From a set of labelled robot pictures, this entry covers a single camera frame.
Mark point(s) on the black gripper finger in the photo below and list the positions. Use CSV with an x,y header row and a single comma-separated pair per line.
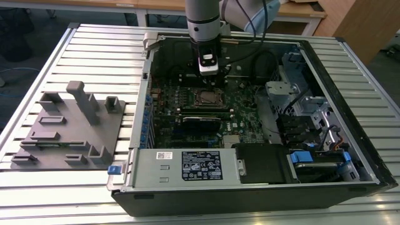
x,y
210,83
222,83

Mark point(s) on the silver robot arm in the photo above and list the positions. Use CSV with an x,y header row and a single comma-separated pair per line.
x,y
203,21

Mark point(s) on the black RAM slot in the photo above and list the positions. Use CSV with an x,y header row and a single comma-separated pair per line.
x,y
203,110
191,82

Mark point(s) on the black graphics card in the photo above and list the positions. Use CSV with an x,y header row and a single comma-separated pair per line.
x,y
200,126

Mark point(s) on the silver metal drive cage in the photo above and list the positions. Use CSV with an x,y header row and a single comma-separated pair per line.
x,y
279,90

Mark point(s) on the green motherboard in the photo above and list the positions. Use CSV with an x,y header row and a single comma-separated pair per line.
x,y
247,131

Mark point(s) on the silver chipset heatsink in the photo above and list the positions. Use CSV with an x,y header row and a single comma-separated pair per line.
x,y
232,139

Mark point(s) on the grey case latch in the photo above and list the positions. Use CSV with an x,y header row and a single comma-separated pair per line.
x,y
150,41

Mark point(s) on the black plastic disk bay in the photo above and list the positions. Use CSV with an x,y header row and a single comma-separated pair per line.
x,y
296,126

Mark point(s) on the black fan shroud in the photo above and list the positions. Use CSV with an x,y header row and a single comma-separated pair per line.
x,y
263,164

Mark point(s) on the hard disk in blue carrier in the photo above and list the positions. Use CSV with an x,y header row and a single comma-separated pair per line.
x,y
302,157

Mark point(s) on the silver power supply unit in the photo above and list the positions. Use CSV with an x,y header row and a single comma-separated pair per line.
x,y
150,173

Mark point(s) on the grey parts rack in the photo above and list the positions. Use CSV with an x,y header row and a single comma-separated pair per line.
x,y
78,131

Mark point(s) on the wooden cabinet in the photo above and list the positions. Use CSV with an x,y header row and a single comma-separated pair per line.
x,y
359,23

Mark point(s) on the blue case latch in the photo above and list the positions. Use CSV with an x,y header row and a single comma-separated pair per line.
x,y
114,171

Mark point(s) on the black PC case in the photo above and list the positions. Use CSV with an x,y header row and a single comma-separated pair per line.
x,y
219,204

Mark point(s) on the black chair base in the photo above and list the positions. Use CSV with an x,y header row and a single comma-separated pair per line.
x,y
394,51

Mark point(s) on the black office chair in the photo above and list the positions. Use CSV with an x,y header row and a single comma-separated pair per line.
x,y
15,42

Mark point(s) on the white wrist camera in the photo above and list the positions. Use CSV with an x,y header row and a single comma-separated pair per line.
x,y
208,65

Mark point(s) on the wooden desk white frame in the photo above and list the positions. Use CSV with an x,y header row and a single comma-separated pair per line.
x,y
306,12
78,2

